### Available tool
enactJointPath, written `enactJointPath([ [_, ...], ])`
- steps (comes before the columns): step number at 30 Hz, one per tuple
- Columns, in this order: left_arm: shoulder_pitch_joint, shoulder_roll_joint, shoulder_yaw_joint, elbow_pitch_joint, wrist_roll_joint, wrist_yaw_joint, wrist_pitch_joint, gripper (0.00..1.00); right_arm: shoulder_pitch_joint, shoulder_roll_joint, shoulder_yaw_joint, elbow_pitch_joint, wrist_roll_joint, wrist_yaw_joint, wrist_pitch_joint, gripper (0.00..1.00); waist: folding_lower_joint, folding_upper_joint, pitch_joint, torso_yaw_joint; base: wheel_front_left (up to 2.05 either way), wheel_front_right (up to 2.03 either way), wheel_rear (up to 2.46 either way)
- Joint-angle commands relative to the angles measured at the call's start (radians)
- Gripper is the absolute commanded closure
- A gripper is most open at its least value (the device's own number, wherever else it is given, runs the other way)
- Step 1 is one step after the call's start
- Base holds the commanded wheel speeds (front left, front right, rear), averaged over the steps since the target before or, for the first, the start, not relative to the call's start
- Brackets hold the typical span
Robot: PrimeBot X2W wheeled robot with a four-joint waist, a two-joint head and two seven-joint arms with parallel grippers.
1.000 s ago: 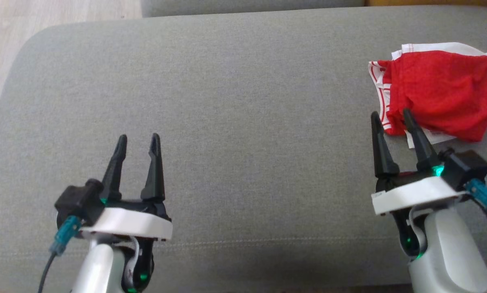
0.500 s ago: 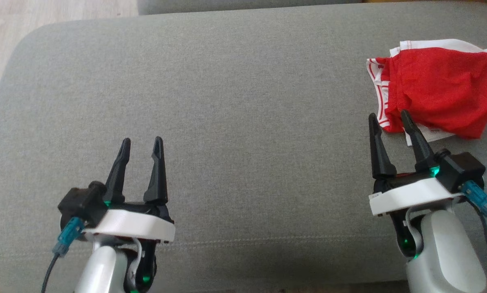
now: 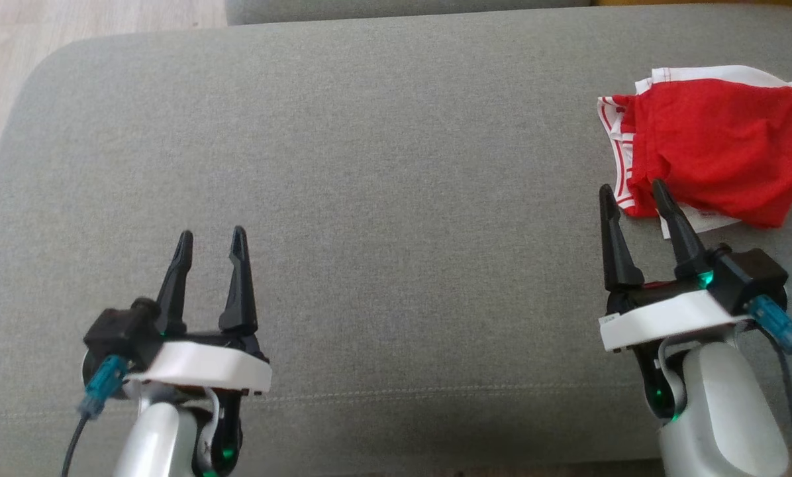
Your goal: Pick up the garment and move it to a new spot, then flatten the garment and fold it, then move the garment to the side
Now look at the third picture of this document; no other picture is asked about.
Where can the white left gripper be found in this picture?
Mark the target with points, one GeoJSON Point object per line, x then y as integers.
{"type": "Point", "coordinates": [204, 364]}

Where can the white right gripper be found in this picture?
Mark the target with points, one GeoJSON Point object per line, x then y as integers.
{"type": "Point", "coordinates": [667, 318]}

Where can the plain red garment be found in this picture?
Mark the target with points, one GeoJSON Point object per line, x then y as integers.
{"type": "Point", "coordinates": [734, 146]}

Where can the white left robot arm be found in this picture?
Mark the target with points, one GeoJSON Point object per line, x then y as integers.
{"type": "Point", "coordinates": [157, 437]}

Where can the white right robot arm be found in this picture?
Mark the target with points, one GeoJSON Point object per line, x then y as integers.
{"type": "Point", "coordinates": [720, 411]}

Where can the grey fabric couch cushion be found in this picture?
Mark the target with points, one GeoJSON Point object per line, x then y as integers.
{"type": "Point", "coordinates": [383, 199]}

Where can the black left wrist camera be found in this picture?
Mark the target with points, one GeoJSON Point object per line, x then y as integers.
{"type": "Point", "coordinates": [114, 334]}

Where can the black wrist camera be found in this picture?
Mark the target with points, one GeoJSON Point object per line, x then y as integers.
{"type": "Point", "coordinates": [114, 334]}
{"type": "Point", "coordinates": [750, 278]}

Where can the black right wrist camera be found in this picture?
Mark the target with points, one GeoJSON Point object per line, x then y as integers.
{"type": "Point", "coordinates": [750, 278]}

